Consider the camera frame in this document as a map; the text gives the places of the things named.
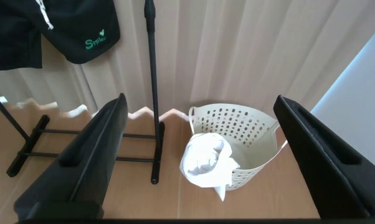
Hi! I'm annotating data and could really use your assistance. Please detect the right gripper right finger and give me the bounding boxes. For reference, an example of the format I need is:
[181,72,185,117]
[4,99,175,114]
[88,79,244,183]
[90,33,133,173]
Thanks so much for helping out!
[273,95,375,218]

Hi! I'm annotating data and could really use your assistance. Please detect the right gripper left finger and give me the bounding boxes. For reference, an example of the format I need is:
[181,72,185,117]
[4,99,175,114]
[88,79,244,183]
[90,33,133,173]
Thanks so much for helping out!
[12,93,129,220]

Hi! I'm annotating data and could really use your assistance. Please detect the black garment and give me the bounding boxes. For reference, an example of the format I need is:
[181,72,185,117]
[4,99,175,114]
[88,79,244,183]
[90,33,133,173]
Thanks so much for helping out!
[0,0,121,71]

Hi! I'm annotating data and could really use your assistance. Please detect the white laundry basket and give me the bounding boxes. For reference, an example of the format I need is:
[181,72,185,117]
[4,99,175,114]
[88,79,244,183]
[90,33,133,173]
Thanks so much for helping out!
[188,103,288,191]

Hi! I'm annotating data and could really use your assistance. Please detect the black clothes rack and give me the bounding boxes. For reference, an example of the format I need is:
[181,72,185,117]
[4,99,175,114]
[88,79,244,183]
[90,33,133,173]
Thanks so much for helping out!
[0,0,166,185]

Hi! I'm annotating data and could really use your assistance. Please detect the white garment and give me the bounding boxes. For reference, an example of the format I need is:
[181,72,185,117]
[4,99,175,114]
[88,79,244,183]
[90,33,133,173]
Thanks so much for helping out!
[179,133,240,202]

